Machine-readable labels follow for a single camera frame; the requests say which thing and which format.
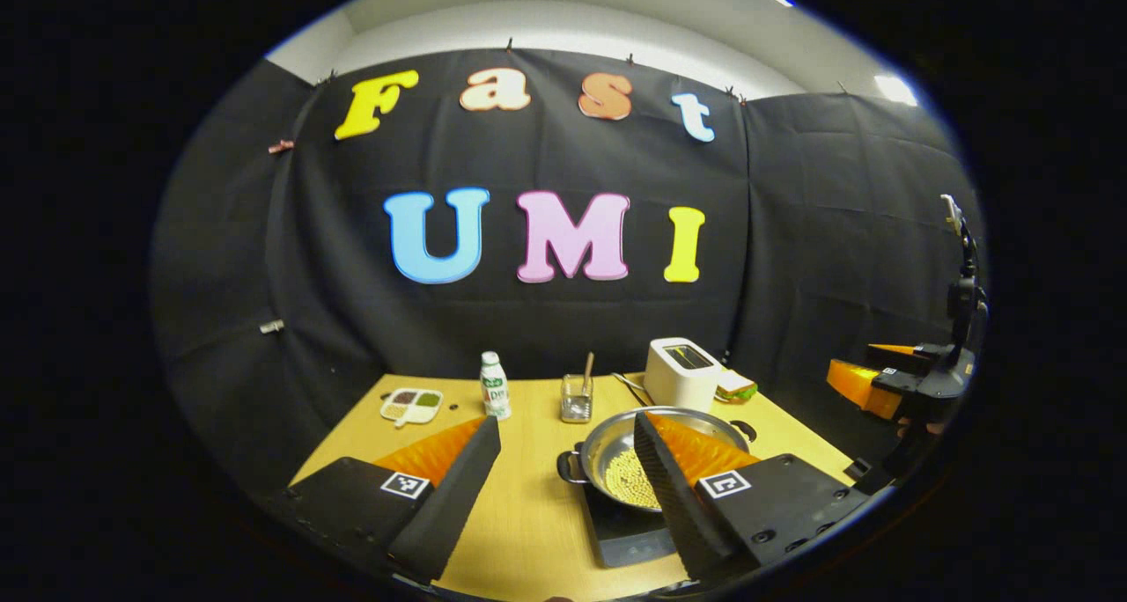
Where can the row of small black clips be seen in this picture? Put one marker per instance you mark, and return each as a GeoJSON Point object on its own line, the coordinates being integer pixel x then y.
{"type": "Point", "coordinates": [509, 47]}

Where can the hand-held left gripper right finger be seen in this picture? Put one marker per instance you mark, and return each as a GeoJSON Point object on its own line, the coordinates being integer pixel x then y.
{"type": "Point", "coordinates": [673, 505]}

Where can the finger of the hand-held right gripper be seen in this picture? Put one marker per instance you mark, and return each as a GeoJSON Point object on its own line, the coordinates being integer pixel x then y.
{"type": "Point", "coordinates": [863, 389]}
{"type": "Point", "coordinates": [898, 351]}

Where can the pile of yellow soybeans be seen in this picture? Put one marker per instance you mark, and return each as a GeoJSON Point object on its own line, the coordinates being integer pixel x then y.
{"type": "Point", "coordinates": [629, 479]}

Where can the black table edge bracket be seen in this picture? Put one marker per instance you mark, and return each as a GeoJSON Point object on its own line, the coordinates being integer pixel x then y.
{"type": "Point", "coordinates": [858, 470]}

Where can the white divided bean dish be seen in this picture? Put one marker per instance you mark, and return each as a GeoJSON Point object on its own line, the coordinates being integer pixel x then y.
{"type": "Point", "coordinates": [412, 404]}

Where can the white drink bottle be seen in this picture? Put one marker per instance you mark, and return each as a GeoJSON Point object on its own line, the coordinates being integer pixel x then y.
{"type": "Point", "coordinates": [495, 391]}

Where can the black backdrop cloth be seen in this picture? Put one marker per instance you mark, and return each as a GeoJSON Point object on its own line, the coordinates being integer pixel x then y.
{"type": "Point", "coordinates": [264, 232]}

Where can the red cloth clip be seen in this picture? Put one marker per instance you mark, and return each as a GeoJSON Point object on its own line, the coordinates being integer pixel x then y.
{"type": "Point", "coordinates": [281, 146]}

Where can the stainless steel pot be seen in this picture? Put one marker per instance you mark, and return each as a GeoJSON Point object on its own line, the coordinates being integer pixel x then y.
{"type": "Point", "coordinates": [607, 444]}

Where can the silver cloth clip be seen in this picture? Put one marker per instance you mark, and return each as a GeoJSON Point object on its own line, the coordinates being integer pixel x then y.
{"type": "Point", "coordinates": [272, 326]}

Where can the black induction cooktop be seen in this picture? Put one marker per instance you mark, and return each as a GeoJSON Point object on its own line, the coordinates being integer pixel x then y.
{"type": "Point", "coordinates": [625, 536]}

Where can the sandwich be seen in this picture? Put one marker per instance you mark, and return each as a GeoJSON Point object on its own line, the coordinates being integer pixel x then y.
{"type": "Point", "coordinates": [738, 388]}

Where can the white toaster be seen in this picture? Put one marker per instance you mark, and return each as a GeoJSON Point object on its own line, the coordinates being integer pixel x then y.
{"type": "Point", "coordinates": [678, 378]}

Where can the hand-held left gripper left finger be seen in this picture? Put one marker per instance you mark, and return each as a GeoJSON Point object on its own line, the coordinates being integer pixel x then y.
{"type": "Point", "coordinates": [458, 496]}

